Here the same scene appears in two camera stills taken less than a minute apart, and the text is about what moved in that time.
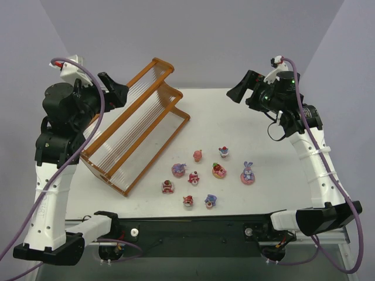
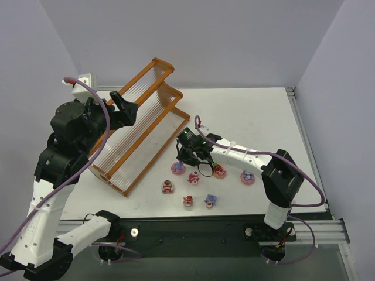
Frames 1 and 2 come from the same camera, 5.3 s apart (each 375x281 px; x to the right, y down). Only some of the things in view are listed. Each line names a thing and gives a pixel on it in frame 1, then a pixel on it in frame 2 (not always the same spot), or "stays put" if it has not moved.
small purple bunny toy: (210, 201) stays put
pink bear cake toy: (194, 178) stays put
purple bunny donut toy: (178, 170) stays put
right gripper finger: (248, 82) → (182, 154)
